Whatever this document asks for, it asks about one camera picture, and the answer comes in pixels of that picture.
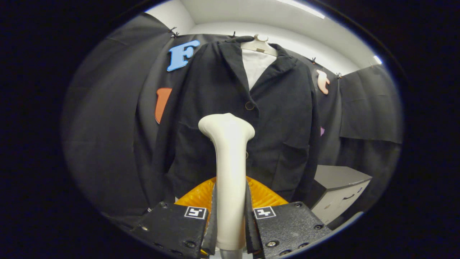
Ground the white garment steamer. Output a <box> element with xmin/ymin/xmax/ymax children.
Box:
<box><xmin>198</xmin><ymin>113</ymin><xmax>256</xmax><ymax>259</ymax></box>

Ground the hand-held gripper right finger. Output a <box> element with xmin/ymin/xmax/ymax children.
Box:
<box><xmin>246</xmin><ymin>176</ymin><xmax>333</xmax><ymax>259</ymax></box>

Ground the black backdrop cloth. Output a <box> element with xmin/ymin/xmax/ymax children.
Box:
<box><xmin>61</xmin><ymin>13</ymin><xmax>404</xmax><ymax>231</ymax></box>

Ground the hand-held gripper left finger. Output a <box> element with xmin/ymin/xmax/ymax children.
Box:
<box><xmin>129</xmin><ymin>176</ymin><xmax>217</xmax><ymax>259</ymax></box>

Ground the grey cabinet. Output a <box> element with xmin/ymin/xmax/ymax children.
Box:
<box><xmin>311</xmin><ymin>165</ymin><xmax>372</xmax><ymax>225</ymax></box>

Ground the ceiling light panel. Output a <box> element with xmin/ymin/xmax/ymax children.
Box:
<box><xmin>277</xmin><ymin>0</ymin><xmax>326</xmax><ymax>19</ymax></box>

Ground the white shirt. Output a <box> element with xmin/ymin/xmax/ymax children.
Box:
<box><xmin>241</xmin><ymin>49</ymin><xmax>277</xmax><ymax>90</ymax></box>

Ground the black suit jacket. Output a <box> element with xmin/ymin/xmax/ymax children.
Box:
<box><xmin>151</xmin><ymin>36</ymin><xmax>321</xmax><ymax>204</ymax></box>

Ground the white clothes hanger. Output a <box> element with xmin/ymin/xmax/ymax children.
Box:
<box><xmin>240</xmin><ymin>34</ymin><xmax>279</xmax><ymax>57</ymax></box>

